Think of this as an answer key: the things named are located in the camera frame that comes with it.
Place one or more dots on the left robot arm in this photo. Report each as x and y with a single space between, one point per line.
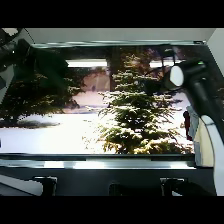
23 56

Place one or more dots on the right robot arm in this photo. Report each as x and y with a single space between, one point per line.
203 96

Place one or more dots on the red garment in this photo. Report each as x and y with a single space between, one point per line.
186 125

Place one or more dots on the grey garment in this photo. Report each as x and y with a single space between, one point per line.
193 116

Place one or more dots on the cream garment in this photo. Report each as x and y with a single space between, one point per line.
204 146

